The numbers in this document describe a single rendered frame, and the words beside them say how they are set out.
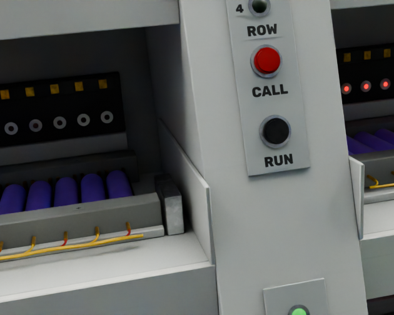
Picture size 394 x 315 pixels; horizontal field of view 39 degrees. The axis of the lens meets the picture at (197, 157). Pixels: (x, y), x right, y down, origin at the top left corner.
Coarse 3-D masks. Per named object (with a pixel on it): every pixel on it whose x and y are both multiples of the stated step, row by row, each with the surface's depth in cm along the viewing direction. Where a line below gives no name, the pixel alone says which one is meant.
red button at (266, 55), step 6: (264, 48) 34; (270, 48) 34; (258, 54) 34; (264, 54) 34; (270, 54) 34; (276, 54) 34; (258, 60) 34; (264, 60) 34; (270, 60) 34; (276, 60) 34; (258, 66) 34; (264, 66) 34; (270, 66) 34; (276, 66) 34; (264, 72) 34; (270, 72) 34
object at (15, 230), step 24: (0, 216) 38; (24, 216) 37; (48, 216) 37; (72, 216) 37; (96, 216) 37; (120, 216) 38; (144, 216) 38; (0, 240) 37; (24, 240) 37; (48, 240) 37; (96, 240) 36; (120, 240) 36
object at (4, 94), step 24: (0, 96) 47; (24, 96) 48; (48, 96) 48; (72, 96) 49; (96, 96) 49; (120, 96) 50; (0, 120) 48; (24, 120) 49; (48, 120) 49; (72, 120) 49; (96, 120) 50; (120, 120) 50; (0, 144) 49
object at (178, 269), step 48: (48, 144) 49; (96, 144) 50; (144, 192) 47; (192, 192) 37; (144, 240) 38; (192, 240) 37; (0, 288) 33; (48, 288) 33; (96, 288) 33; (144, 288) 33; (192, 288) 34
